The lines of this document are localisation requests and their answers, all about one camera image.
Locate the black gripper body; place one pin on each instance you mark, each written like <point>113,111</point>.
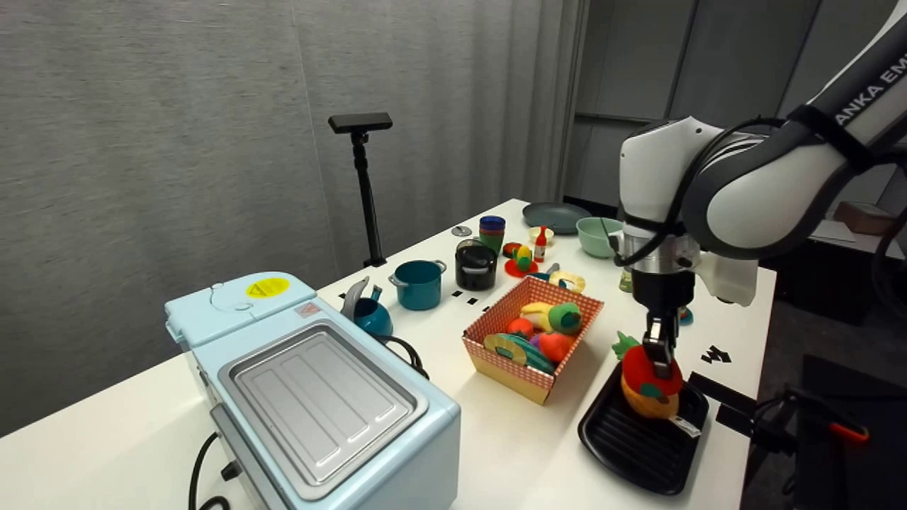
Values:
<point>665,292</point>

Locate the striped watermelon slice plush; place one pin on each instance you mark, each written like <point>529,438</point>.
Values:
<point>513,353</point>

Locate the red plush ball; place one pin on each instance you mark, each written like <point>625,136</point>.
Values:
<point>635,369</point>

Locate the light blue toaster oven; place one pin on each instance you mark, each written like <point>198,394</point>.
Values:
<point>320,406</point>

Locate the small orange plush toy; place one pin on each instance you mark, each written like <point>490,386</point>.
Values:
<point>523,326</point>

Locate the green plush toy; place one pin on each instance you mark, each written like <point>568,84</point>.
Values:
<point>568,318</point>

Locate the stacked blue green cups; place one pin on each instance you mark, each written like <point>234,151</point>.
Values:
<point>490,227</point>

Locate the yellow plush ball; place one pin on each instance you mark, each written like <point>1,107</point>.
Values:
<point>649,406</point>

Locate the grey-green plate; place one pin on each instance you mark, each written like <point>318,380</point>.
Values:
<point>553,217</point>

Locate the brown object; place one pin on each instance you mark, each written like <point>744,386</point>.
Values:
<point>866,220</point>

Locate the yellow banana plush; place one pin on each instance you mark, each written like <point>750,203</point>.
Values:
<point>536,316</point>

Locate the mint green bowl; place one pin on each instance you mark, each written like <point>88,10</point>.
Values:
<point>597,240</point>

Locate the yellow lemon slice toy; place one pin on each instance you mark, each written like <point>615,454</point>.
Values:
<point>568,282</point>

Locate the black cup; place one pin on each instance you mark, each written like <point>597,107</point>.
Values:
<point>475,268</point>

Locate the small teal plate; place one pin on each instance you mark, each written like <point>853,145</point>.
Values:
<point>686,318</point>

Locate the black stand with bar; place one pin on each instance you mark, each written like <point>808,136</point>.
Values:
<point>364,187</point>

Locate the black clips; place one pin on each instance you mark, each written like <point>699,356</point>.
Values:
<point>716,356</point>

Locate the small red plate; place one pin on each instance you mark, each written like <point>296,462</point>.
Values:
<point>513,270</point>

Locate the purple plush toy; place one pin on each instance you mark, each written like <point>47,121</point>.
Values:
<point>536,338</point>

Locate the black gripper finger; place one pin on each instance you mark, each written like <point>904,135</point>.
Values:
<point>666,346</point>
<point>649,345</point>

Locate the brown checkered cardboard box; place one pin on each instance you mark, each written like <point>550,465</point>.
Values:
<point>513,372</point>

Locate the small red toy bottle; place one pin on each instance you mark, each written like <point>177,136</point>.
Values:
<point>541,245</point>

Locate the black grill pan tray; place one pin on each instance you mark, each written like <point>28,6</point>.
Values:
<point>634,449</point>

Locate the small grey lid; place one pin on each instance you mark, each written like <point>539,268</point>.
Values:
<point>459,231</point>

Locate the red yellow vegetable toy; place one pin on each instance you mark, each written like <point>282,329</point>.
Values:
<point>523,255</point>

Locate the small green yellow jar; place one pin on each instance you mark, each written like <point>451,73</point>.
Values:
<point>625,282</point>

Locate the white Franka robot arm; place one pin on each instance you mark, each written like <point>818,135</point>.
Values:
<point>755,180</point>

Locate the teal toy pot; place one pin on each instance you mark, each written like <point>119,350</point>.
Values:
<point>417,288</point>

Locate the teal toy kettle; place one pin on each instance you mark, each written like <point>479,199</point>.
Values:
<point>373,318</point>

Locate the red-orange plush toy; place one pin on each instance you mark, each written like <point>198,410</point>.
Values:
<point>557,346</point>

